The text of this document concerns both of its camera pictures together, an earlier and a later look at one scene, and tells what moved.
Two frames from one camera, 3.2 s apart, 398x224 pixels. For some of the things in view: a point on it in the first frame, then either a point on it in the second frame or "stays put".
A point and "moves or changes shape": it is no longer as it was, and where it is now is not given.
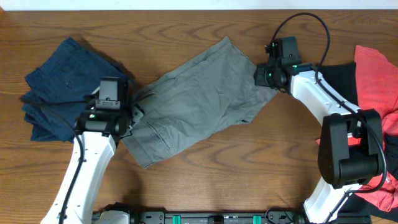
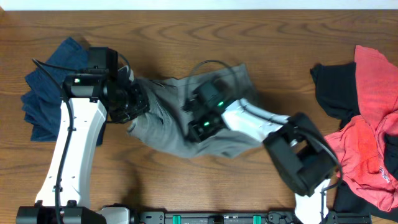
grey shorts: (193, 101) moves or changes shape
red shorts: (377, 89) stays put
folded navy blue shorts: (55, 90) stays put
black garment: (342, 79) stays put
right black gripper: (259, 76) → (192, 127)
